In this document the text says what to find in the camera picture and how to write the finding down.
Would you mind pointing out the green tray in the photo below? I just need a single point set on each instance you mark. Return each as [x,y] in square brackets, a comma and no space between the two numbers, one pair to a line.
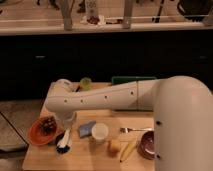
[125,79]

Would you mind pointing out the green cup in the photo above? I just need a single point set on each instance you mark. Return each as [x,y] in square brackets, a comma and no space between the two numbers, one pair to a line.
[85,83]

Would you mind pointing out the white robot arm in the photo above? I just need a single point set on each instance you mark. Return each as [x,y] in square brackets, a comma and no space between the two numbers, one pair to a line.
[183,115]

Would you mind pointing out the yellow banana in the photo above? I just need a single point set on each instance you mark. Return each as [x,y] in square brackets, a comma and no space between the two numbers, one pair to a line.
[128,150]

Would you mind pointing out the orange bowl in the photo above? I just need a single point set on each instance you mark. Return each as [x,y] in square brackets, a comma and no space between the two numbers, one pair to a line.
[36,137]

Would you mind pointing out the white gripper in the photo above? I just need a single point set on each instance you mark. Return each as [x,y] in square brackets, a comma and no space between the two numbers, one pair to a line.
[65,121]

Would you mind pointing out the yellow round fruit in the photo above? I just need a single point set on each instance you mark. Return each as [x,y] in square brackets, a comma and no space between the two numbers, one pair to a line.
[114,146]

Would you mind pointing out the white dish brush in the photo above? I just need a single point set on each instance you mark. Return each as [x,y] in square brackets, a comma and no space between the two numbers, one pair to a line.
[66,141]

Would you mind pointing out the silver fork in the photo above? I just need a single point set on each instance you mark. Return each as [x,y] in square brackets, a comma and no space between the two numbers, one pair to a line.
[127,130]

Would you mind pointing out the dark red bowl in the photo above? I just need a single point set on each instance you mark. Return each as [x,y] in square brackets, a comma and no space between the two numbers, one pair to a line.
[146,145]

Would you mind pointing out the blue cloth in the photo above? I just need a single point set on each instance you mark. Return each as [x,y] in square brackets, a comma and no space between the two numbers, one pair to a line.
[85,129]

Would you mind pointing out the white plastic cup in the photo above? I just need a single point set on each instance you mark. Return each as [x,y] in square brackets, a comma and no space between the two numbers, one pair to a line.
[100,132]

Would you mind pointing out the dark brown item in bowl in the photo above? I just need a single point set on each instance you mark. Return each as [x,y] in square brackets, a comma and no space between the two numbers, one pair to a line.
[48,125]

